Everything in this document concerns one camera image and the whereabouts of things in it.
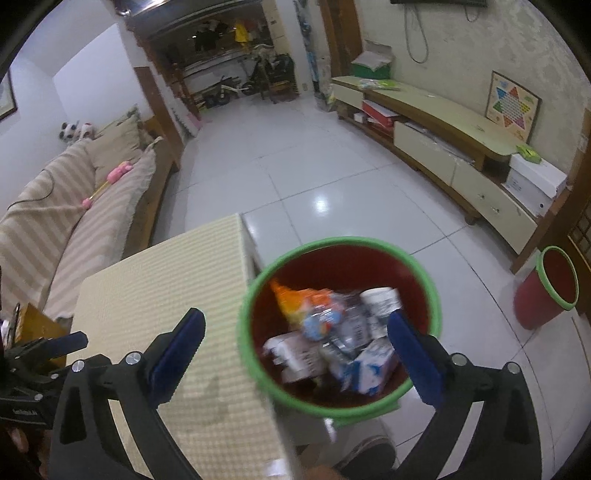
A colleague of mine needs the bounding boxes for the framed wall picture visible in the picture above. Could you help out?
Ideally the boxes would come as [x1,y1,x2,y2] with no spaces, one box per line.
[0,69,18,121]

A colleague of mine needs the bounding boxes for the orange snack wrapper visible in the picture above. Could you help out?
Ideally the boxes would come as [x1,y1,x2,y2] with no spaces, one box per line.
[270,278,342,324]

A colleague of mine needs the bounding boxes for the clear plastic bottle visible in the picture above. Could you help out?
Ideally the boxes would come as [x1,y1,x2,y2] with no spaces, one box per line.
[300,295,365,356]

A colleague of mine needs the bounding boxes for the open green white box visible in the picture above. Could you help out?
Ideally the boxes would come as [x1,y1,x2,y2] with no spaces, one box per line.
[350,40,395,79]

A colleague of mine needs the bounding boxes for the striped covered sofa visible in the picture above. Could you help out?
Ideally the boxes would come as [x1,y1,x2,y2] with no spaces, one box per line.
[0,115,181,324]

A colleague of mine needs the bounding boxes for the pink carton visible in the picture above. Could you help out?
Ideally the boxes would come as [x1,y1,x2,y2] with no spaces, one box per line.
[262,331,333,386]

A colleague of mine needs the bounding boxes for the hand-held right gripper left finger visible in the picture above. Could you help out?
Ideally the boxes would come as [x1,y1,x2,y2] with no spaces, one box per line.
[48,308,207,480]

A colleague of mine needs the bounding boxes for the black television cable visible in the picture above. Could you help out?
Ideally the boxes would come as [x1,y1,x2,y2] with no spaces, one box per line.
[404,4,430,64]

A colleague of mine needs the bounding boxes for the black television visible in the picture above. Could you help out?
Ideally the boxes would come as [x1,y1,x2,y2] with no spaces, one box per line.
[390,0,488,6]

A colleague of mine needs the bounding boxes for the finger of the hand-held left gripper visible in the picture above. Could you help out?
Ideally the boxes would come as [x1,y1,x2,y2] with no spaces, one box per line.
[9,332,88,366]

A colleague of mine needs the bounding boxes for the checked tablecloth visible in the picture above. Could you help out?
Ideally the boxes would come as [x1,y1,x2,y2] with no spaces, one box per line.
[69,213,305,480]

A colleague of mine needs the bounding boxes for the flat green packet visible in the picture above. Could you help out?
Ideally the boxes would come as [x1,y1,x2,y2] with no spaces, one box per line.
[358,78,400,92]

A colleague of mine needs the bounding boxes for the white cardboard box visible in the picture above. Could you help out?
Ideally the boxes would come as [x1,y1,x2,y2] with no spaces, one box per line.
[501,152,568,215]

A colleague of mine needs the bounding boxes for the panda plush toy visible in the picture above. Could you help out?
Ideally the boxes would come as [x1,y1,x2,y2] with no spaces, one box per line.
[58,121,95,141]

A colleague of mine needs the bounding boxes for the large red green-rimmed bin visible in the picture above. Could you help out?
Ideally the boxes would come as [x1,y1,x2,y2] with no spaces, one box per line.
[236,236,441,421]

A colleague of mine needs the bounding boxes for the star checkers board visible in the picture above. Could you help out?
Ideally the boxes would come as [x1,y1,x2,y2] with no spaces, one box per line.
[485,71,542,141]

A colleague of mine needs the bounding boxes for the beige pillow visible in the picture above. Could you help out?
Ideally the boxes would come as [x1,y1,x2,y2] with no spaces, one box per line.
[90,113,144,185]

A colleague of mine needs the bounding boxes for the pink toy wand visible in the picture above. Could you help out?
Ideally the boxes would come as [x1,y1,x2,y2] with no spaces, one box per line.
[81,161,132,208]

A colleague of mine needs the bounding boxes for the wooden side table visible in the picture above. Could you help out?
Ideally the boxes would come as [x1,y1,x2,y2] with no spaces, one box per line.
[14,302,70,344]

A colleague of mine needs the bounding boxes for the white balance bike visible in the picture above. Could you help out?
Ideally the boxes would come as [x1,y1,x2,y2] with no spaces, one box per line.
[203,76,257,109]

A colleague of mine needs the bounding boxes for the wooden television cabinet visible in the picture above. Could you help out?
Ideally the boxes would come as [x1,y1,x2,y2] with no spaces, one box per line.
[330,75,539,254]

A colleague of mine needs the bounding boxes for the red boxes in cabinet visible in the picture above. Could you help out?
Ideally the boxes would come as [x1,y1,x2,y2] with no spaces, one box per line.
[361,99,398,130]

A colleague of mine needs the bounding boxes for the small red green-rimmed bin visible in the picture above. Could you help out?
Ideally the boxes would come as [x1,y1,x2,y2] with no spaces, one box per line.
[513,246,580,330]

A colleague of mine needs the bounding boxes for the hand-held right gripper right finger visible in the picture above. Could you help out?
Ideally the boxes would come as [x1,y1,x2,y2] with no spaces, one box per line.
[387,311,546,480]

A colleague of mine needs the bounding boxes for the person's shoe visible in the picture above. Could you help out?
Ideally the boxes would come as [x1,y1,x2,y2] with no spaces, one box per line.
[331,435,398,474]

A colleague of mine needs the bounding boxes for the white paper cup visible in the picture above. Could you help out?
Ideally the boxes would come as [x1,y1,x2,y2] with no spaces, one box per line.
[360,287,400,334]

